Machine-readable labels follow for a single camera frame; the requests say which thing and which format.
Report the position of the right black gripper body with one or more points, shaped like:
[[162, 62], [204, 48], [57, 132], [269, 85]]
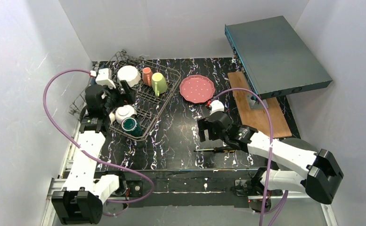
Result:
[[207, 128]]

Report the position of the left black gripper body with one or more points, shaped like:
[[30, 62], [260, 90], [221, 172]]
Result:
[[116, 95]]

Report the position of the white bowl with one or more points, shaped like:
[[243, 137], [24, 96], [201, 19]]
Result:
[[124, 112]]

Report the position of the pink small cup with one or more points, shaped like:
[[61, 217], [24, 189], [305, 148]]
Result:
[[147, 76]]

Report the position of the light green mug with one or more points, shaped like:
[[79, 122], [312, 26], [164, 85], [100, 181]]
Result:
[[159, 84]]

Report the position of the dark green cup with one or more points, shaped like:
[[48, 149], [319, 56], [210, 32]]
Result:
[[131, 127]]

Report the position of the pink dotted plate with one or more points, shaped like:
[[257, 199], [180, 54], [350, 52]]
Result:
[[197, 89]]

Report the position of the gold-rimmed small bowl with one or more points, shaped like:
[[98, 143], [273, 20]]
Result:
[[112, 117]]

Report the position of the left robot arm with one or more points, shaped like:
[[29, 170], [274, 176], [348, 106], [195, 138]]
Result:
[[81, 198]]

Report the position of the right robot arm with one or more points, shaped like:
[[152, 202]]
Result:
[[317, 174]]

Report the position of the black yellow screwdriver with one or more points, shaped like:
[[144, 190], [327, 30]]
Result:
[[222, 149]]

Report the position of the wooden board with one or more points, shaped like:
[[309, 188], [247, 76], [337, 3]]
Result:
[[258, 118]]

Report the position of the teal metal case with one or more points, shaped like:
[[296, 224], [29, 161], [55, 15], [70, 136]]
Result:
[[274, 59]]

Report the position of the grey wire dish rack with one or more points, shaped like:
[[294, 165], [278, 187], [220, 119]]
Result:
[[148, 106]]

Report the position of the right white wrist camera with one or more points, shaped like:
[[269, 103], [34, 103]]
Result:
[[215, 106]]

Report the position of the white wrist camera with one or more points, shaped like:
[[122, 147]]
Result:
[[215, 106], [103, 77]]

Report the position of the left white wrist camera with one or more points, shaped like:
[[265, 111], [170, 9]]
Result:
[[103, 77]]

